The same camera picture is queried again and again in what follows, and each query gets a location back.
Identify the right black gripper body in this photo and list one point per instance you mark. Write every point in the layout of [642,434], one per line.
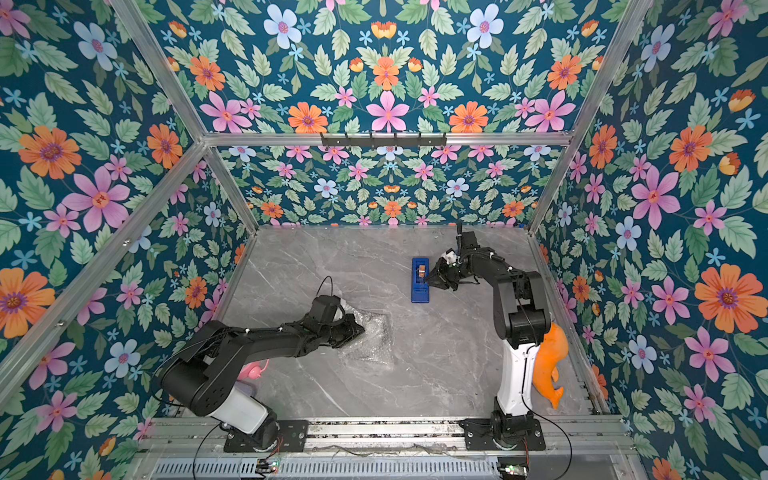
[441,275]

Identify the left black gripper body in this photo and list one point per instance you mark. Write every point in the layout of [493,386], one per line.
[338,333]

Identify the clear bubble wrap sheet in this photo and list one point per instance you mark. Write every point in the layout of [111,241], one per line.
[375,345]

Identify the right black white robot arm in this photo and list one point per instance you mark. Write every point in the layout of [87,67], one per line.
[521,320]

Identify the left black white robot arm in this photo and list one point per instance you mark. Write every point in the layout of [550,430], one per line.
[206,377]

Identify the blue tape dispenser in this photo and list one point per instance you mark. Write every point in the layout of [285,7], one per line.
[419,286]

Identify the pink plush toy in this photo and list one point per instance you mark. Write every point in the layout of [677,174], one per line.
[253,370]

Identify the orange plush whale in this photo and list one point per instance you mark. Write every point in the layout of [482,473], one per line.
[553,350]

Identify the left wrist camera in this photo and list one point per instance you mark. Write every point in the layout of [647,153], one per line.
[325,308]

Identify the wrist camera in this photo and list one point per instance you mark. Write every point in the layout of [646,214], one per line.
[325,308]
[466,241]

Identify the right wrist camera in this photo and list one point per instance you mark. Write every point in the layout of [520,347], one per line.
[466,241]

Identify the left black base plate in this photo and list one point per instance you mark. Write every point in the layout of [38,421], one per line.
[274,435]

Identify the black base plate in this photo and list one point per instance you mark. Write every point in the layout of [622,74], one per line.
[484,434]
[274,435]

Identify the black hook rail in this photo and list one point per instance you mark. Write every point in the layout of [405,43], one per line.
[371,140]

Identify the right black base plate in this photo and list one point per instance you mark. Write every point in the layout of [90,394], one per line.
[484,434]

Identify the white vented cable duct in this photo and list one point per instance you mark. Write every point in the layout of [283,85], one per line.
[329,468]

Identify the aluminium mounting rail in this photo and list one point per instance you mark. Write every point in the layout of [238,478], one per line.
[454,436]

